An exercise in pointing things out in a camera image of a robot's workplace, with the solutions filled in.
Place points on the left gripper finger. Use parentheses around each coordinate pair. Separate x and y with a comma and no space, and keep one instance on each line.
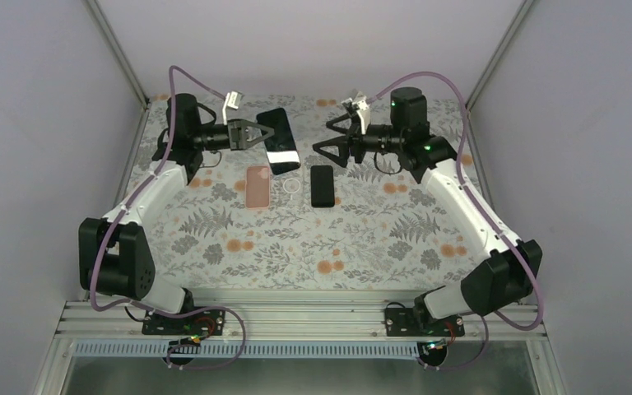
(249,143)
(258,129)

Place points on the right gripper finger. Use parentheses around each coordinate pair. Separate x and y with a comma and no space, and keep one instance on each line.
(345,124)
(336,149)

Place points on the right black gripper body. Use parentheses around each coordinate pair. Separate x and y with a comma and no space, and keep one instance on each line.
(355,141)

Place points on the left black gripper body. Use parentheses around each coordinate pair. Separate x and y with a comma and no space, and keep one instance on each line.
(233,125)

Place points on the black phone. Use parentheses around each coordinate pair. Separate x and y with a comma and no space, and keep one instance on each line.
(281,151)
(322,186)

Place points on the pink phone case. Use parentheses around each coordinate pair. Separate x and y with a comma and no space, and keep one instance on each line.
(257,194)

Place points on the clear phone case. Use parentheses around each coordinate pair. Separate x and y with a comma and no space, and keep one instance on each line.
(290,189)

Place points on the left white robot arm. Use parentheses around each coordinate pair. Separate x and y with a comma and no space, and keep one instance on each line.
(115,261)

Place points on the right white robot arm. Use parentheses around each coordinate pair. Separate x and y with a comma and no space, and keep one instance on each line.
(506,266)

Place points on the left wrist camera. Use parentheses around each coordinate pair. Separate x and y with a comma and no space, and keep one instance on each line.
(231,102)

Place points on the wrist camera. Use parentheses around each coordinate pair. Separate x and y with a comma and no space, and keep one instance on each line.
(231,102)
(358,109)

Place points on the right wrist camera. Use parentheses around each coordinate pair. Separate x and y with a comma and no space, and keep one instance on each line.
(358,109)

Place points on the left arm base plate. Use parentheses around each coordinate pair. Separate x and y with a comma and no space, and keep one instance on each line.
(208,323)

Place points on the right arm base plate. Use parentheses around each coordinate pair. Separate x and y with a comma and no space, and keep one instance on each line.
(402,321)

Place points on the grey slotted cable duct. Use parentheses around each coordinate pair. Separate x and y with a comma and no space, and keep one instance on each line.
(252,349)

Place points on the aluminium mounting rail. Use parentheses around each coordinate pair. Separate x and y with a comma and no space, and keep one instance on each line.
(269,315)

